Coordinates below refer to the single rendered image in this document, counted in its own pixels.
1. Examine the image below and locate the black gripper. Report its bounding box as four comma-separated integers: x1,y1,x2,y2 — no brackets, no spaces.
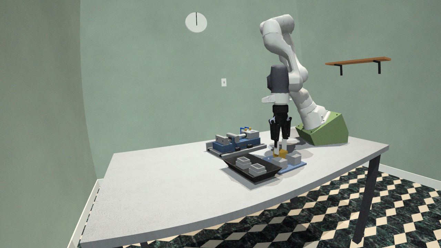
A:
269,105,292,155

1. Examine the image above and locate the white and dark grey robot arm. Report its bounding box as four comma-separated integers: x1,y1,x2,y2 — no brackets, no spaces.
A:
259,14,331,130

